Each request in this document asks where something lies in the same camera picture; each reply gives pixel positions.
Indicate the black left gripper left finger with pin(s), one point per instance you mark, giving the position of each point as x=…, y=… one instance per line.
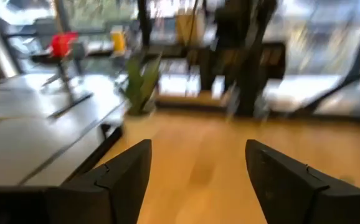
x=105, y=196

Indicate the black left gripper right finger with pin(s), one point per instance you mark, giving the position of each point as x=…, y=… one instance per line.
x=292, y=196

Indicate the snake plant in white pot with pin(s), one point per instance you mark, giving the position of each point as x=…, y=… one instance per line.
x=141, y=87

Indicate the black floor stand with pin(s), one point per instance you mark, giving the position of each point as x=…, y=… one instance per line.
x=66, y=85

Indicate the black diagonal desk brace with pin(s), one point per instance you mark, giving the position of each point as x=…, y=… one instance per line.
x=339, y=84

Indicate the yellow cup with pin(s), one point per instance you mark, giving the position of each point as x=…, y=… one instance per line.
x=118, y=40

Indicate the red plastic bin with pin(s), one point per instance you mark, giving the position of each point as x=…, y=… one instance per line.
x=62, y=44

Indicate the black window frame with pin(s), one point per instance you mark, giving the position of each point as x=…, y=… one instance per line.
x=144, y=21

